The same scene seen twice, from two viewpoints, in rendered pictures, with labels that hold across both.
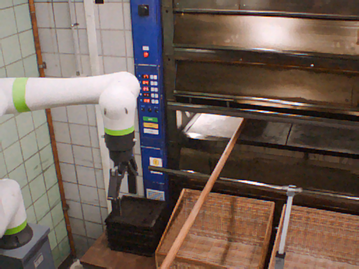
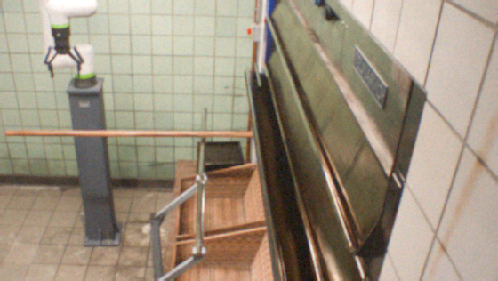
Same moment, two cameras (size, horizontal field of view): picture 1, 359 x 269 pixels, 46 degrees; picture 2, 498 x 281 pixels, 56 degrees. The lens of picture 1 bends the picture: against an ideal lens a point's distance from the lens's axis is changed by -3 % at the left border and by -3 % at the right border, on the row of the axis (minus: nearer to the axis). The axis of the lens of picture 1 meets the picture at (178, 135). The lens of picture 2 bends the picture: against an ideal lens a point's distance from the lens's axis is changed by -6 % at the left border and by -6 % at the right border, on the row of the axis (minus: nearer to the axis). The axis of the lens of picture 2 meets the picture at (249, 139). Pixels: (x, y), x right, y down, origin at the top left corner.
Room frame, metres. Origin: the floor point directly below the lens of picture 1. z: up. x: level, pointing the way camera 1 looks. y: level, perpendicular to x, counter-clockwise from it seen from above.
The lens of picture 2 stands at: (1.06, -2.22, 2.37)
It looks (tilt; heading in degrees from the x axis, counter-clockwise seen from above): 29 degrees down; 63
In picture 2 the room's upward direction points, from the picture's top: 4 degrees clockwise
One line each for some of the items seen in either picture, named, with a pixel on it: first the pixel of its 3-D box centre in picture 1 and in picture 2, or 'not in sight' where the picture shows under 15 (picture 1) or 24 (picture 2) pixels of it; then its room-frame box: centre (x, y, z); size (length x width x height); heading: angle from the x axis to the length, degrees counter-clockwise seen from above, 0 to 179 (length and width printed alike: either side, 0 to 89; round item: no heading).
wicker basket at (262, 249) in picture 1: (217, 237); (220, 207); (1.93, -0.19, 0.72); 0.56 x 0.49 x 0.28; 70
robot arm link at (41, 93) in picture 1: (84, 91); (83, 1); (1.35, 0.30, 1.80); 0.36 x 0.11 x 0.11; 88
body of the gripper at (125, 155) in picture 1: (121, 159); (62, 45); (1.21, 0.18, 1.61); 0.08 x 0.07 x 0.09; 162
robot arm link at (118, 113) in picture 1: (118, 106); (60, 11); (1.22, 0.18, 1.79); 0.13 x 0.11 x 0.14; 178
